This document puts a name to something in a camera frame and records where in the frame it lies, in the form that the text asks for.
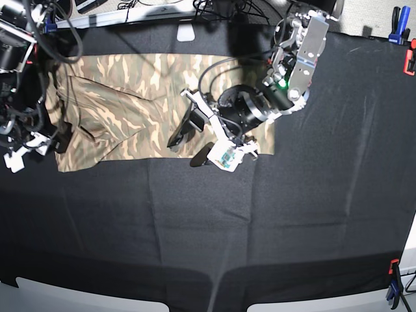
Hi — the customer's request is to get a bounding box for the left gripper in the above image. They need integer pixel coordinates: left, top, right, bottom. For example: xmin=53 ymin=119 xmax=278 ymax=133
xmin=167 ymin=89 xmax=260 ymax=168

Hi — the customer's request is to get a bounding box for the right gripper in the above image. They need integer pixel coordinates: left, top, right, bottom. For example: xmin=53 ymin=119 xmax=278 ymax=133
xmin=0 ymin=128 xmax=74 ymax=160

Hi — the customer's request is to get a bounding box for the camouflage t-shirt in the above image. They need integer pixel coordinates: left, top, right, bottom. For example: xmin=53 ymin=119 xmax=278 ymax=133
xmin=45 ymin=53 xmax=263 ymax=172

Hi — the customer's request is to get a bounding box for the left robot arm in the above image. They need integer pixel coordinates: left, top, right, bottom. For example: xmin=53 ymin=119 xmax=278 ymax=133
xmin=167 ymin=1 xmax=345 ymax=172

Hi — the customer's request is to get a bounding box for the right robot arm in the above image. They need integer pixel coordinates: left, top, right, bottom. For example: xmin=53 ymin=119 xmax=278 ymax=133
xmin=1 ymin=1 xmax=72 ymax=154

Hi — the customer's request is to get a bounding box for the black table cloth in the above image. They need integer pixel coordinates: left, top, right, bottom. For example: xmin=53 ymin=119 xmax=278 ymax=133
xmin=1 ymin=32 xmax=415 ymax=311

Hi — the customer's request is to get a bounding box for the red clamp right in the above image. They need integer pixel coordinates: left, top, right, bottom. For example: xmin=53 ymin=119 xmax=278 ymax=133
xmin=403 ymin=38 xmax=416 ymax=76

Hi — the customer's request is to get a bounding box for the blue clamp top right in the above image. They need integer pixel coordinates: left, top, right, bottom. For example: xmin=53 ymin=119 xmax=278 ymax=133
xmin=388 ymin=6 xmax=411 ymax=45

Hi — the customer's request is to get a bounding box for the blue clamp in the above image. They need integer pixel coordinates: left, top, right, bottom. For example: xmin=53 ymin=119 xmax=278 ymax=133
xmin=386 ymin=259 xmax=404 ymax=310
xmin=388 ymin=6 xmax=411 ymax=45

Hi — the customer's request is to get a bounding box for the blue clamp bottom right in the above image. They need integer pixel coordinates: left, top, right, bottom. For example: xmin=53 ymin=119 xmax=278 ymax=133
xmin=386 ymin=259 xmax=404 ymax=310

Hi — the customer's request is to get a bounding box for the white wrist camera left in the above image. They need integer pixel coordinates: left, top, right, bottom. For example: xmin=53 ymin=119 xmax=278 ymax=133
xmin=207 ymin=140 xmax=245 ymax=172

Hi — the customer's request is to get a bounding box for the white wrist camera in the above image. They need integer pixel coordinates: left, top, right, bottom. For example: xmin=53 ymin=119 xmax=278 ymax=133
xmin=207 ymin=140 xmax=245 ymax=172
xmin=3 ymin=151 xmax=25 ymax=173

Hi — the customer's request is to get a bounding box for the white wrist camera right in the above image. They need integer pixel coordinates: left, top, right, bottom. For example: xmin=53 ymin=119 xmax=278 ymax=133
xmin=3 ymin=151 xmax=25 ymax=173

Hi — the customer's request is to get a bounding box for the white table bracket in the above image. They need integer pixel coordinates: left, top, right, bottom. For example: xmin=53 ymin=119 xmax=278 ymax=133
xmin=176 ymin=23 xmax=196 ymax=42

